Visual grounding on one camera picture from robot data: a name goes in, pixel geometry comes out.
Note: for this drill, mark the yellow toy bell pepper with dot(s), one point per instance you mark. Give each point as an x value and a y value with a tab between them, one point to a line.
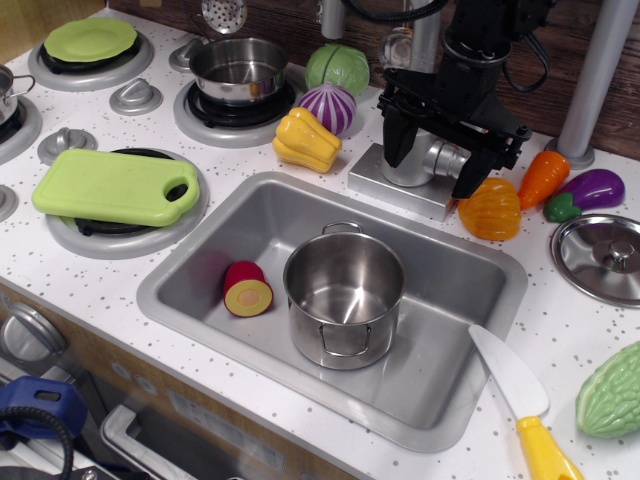
302	140

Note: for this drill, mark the steel pot at left edge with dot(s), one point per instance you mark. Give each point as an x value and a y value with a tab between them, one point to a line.
9	92

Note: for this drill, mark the green toy cabbage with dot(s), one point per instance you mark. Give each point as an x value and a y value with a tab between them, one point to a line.
340	65

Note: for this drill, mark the far left stove burner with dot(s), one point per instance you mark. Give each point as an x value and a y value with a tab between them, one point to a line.
21	131

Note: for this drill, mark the large steel pot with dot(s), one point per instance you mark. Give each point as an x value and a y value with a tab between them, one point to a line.
344	289

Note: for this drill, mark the green cutting board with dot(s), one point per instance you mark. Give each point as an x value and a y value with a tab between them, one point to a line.
116	187

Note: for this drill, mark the grey stove knob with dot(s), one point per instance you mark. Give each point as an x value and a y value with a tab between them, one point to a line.
62	140
138	97
179	59

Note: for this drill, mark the steel strainer ladle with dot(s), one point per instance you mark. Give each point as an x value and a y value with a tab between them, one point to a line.
222	16

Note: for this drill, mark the purple toy eggplant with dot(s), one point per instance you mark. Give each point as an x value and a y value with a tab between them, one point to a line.
593	189

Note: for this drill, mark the stove burner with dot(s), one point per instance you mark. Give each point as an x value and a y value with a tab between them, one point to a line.
21	131
111	240
96	75
214	123

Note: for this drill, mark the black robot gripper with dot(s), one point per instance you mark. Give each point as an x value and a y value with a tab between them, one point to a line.
458	109

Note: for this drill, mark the grey stove knob back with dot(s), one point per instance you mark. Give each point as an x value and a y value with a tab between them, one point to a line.
179	59

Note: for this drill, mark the steel pot lid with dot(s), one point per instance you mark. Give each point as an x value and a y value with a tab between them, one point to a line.
599	255

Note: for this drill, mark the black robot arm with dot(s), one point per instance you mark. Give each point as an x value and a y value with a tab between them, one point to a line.
479	39

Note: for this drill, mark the white yellow toy knife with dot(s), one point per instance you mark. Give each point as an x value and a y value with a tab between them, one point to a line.
528	400

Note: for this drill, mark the grey stove knob left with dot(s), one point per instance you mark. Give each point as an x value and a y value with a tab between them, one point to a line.
62	140

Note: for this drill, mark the orange toy pumpkin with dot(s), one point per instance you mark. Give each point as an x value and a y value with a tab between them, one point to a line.
493	212

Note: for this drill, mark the purple white toy onion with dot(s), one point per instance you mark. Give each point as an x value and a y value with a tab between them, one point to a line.
333	106

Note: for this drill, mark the grey metal pole right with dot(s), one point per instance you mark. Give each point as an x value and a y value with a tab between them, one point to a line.
604	52

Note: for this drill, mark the red yellow toy fruit half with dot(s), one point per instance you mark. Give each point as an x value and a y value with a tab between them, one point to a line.
246	291

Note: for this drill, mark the grey stove knob edge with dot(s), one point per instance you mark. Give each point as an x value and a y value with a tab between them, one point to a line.
8	202

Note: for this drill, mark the steel saucepan on burner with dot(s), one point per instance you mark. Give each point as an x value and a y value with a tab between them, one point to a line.
239	71

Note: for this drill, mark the grey stove knob centre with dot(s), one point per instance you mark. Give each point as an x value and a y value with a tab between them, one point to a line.
138	97

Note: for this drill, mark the silver faucet base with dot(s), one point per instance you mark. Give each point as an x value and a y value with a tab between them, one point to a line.
412	45

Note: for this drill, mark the green plate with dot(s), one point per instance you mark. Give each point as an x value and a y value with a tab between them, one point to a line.
90	40

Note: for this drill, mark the back left stove burner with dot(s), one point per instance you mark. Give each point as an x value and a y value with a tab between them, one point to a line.
96	75

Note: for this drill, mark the green toy bitter gourd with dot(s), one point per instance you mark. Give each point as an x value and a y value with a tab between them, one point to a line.
607	405

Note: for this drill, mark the front left stove burner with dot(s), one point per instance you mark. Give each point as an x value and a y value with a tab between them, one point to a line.
111	240

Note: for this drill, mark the silver oven knob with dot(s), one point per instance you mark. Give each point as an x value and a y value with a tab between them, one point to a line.
28	336

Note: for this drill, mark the silver toy sink basin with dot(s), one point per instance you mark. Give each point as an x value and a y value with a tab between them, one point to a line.
278	243

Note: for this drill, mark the back right stove burner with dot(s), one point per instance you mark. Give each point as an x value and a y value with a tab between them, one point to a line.
214	123

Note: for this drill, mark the silver oven door handle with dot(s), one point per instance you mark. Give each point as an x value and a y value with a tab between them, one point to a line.
167	450

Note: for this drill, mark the silver faucet lever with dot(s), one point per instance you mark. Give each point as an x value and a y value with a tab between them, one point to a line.
443	159

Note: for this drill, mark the orange toy carrot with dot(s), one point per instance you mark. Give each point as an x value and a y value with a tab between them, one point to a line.
545	175

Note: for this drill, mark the grey metal post back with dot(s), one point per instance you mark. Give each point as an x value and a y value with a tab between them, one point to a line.
332	17

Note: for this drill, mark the blue clamp with black cable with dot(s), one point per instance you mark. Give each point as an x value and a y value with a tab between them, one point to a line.
38	408

